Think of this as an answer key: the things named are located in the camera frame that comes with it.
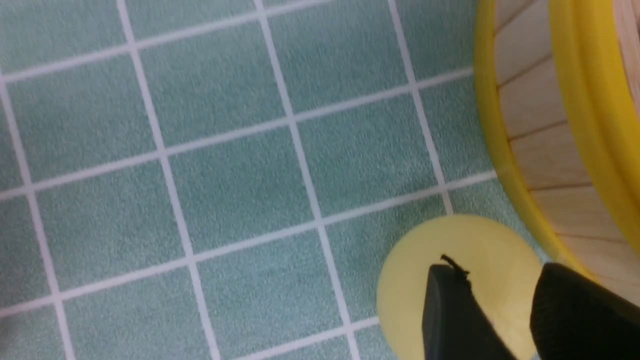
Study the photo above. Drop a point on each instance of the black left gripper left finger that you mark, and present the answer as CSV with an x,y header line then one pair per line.
x,y
454,326

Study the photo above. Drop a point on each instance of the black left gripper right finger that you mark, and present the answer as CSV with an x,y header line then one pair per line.
x,y
574,318

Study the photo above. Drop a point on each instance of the pale yellow bun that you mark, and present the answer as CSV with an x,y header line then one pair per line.
x,y
503,273

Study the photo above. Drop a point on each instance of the bamboo steamer tray yellow rim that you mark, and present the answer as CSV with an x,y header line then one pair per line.
x,y
557,86

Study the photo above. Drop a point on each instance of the green checkered tablecloth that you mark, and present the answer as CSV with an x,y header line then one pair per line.
x,y
223,179

